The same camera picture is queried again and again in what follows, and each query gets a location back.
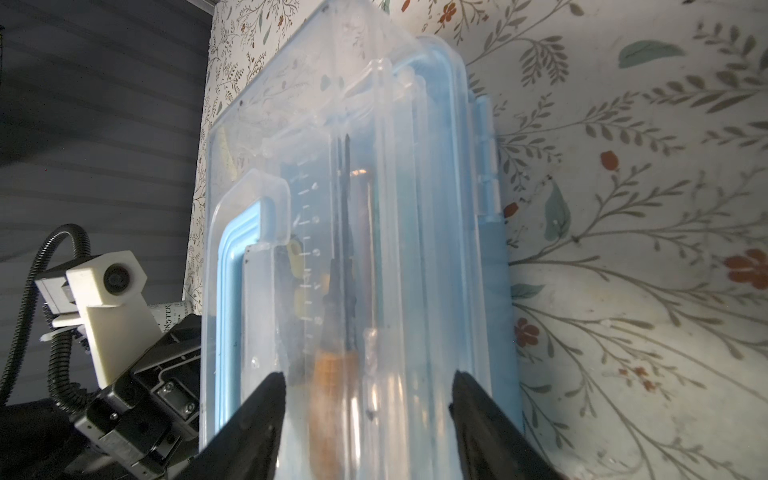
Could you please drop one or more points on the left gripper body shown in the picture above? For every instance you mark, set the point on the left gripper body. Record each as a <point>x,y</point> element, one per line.
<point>148,419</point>

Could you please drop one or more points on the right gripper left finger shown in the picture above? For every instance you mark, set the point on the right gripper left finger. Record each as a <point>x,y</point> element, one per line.
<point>247,447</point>

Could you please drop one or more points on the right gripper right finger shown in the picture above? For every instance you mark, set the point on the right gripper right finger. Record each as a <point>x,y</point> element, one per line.
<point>489,445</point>

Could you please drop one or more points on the orange handled screwdriver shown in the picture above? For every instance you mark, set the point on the orange handled screwdriver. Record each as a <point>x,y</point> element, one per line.
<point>334,410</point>

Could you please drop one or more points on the blue plastic tool box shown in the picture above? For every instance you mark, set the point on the blue plastic tool box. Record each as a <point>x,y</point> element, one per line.
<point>366,143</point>

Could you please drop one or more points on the black yellow screwdriver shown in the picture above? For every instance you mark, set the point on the black yellow screwdriver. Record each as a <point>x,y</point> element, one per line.
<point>296,262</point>

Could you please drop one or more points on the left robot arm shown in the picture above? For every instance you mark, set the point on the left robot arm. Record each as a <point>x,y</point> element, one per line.
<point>39,439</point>

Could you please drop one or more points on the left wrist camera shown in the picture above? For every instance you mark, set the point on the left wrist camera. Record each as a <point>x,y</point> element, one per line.
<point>101,296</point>

